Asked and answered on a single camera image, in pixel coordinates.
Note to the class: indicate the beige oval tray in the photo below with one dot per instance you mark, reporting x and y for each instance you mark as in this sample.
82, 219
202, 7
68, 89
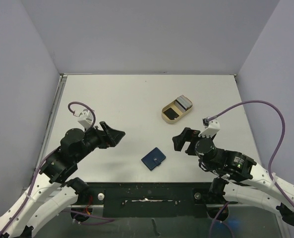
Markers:
181, 114

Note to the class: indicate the blue card holder wallet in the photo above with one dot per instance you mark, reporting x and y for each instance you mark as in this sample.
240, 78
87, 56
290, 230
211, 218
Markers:
153, 159

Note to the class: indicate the aluminium left side rail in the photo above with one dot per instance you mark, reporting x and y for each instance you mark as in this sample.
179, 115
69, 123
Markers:
52, 117

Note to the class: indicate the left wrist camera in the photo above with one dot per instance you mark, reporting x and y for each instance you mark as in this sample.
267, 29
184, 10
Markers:
85, 119

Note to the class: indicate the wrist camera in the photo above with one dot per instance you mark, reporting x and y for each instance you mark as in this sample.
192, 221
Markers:
85, 119
211, 128

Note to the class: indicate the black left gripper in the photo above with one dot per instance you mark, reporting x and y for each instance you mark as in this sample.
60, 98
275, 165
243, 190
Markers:
114, 135

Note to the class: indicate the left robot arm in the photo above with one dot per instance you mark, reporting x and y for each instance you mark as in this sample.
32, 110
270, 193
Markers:
54, 170

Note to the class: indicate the stack of cards in tray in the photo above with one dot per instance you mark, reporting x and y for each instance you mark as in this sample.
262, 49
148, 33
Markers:
183, 103

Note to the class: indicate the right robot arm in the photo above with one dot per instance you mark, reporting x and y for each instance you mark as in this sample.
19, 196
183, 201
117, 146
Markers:
238, 177

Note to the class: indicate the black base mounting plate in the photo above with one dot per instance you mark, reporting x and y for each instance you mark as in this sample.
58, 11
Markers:
150, 200

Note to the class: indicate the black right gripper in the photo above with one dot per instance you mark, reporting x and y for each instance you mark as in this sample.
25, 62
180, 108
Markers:
190, 143

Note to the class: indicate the black card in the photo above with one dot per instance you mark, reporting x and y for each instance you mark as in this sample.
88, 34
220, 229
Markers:
171, 114

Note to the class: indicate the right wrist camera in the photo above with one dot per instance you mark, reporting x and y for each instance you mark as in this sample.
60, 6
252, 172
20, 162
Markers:
211, 128

